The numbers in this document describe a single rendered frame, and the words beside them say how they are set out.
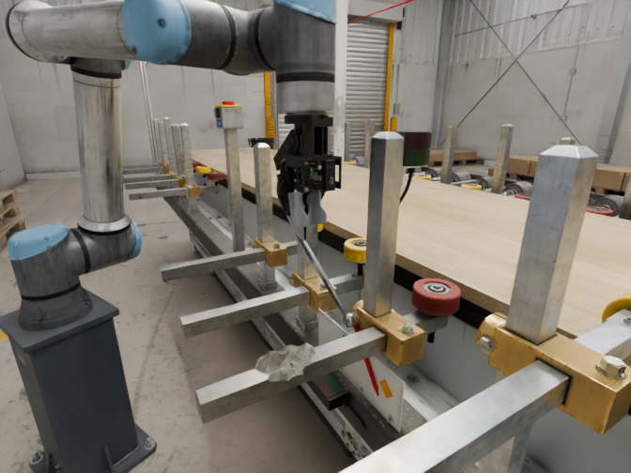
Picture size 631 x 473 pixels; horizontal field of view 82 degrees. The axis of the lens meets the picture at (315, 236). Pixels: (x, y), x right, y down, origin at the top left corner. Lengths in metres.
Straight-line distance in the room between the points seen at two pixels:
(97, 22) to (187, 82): 7.81
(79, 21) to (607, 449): 1.05
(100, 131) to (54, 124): 7.45
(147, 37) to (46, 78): 8.07
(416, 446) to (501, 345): 0.19
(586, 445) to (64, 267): 1.28
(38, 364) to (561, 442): 1.26
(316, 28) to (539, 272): 0.42
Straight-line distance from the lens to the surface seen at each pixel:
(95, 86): 1.14
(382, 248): 0.58
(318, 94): 0.57
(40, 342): 1.29
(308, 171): 0.57
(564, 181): 0.39
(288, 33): 0.58
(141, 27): 0.59
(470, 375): 0.84
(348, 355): 0.57
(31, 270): 1.29
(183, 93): 8.50
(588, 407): 0.44
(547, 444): 0.80
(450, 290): 0.67
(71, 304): 1.33
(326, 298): 0.79
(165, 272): 0.95
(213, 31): 0.59
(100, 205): 1.26
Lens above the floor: 1.19
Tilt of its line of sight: 19 degrees down
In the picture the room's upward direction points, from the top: straight up
